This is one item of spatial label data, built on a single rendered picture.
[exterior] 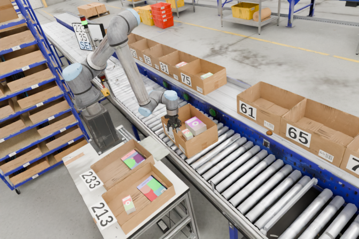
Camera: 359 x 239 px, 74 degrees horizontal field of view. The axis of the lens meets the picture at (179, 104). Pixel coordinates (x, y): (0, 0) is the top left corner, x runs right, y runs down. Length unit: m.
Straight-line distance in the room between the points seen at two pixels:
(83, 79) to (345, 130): 1.82
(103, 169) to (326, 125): 1.64
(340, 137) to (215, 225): 1.25
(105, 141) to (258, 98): 1.35
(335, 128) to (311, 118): 0.17
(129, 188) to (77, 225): 1.11
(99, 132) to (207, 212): 1.22
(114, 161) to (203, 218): 0.99
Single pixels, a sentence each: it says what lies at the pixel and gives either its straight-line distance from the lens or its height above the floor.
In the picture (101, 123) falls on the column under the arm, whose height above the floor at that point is 1.00.
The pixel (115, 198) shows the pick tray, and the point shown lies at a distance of 1.78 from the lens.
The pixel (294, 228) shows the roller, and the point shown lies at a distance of 1.56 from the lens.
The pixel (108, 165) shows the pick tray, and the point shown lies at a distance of 2.00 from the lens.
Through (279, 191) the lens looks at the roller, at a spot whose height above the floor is 0.75.
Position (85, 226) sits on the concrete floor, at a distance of 2.74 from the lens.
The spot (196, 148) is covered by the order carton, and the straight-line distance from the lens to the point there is 1.84.
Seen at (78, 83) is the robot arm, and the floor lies 1.38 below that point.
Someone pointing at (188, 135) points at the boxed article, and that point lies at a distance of 1.95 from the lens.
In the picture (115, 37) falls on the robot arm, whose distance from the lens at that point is 1.43.
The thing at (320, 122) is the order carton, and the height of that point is 0.90.
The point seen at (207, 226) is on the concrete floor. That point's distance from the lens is 2.38.
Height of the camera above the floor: 2.10
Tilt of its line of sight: 34 degrees down
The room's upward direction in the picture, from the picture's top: 11 degrees counter-clockwise
